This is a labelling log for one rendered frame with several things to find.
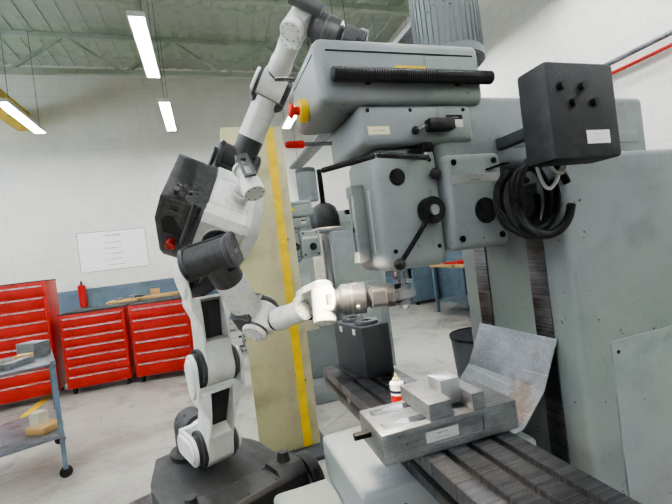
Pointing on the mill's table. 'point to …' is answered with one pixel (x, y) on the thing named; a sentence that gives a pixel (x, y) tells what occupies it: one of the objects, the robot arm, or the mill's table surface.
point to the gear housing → (395, 129)
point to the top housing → (321, 53)
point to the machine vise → (499, 412)
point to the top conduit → (410, 75)
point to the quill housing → (398, 210)
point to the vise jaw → (426, 400)
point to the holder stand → (364, 346)
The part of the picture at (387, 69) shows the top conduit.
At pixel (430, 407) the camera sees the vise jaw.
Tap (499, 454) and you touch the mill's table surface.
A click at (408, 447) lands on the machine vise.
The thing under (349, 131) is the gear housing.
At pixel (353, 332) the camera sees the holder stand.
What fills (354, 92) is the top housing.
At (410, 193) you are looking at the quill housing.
